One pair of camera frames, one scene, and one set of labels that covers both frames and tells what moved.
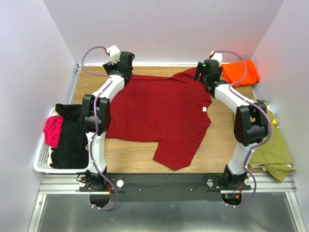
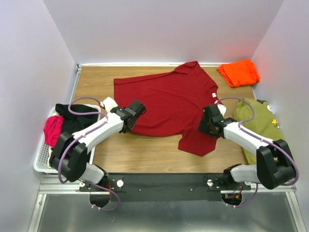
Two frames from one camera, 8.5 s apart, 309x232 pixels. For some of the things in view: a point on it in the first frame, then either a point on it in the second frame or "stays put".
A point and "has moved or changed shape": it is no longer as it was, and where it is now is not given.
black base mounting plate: (164, 187) stays put
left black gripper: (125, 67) to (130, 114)
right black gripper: (198, 70) to (203, 119)
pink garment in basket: (52, 130) stays put
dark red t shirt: (174, 111) has moved or changed shape
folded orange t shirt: (233, 72) stays put
